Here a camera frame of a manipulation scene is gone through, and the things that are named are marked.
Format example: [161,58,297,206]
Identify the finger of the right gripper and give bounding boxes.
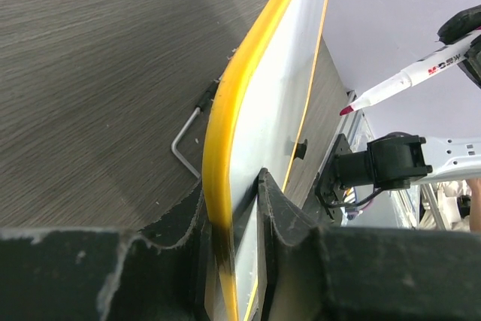
[437,5,481,44]
[458,37,481,88]

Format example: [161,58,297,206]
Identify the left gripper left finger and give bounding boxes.
[1,185,205,320]

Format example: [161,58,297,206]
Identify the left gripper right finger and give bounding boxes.
[257,169,480,320]

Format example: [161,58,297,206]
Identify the pink whiteboard marker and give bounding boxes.
[340,27,480,116]

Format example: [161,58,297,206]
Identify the orange framed whiteboard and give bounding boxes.
[201,0,328,320]

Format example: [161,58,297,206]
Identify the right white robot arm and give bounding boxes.
[314,6,480,218]

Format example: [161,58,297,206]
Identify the metal whiteboard stand wire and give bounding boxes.
[171,83,219,179]

